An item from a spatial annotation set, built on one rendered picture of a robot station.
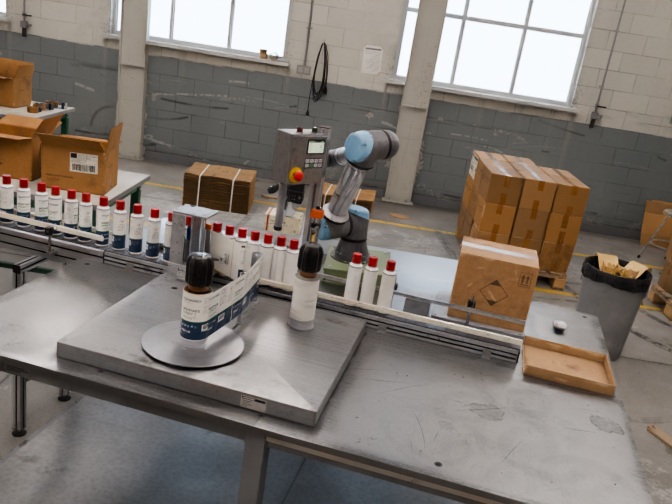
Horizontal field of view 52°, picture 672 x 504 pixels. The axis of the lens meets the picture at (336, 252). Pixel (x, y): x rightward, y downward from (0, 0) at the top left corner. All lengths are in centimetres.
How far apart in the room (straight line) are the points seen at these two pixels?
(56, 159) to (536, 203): 372
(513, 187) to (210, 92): 385
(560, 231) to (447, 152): 240
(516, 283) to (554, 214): 330
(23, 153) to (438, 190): 511
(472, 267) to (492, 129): 543
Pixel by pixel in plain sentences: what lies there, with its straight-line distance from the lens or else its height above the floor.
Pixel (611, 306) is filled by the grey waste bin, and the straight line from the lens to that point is 482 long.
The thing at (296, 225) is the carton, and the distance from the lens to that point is 308.
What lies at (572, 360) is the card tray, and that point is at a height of 83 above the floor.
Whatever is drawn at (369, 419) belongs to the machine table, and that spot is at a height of 83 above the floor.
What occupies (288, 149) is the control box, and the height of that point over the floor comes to 142.
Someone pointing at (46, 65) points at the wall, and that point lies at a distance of 884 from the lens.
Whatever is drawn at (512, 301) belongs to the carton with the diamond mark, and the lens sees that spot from 274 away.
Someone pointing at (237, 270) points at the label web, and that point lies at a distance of 257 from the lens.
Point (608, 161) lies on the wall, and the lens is 839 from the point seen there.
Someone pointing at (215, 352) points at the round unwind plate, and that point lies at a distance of 213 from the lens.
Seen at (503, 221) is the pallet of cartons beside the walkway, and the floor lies 51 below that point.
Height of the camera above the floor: 188
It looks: 18 degrees down
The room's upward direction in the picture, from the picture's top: 9 degrees clockwise
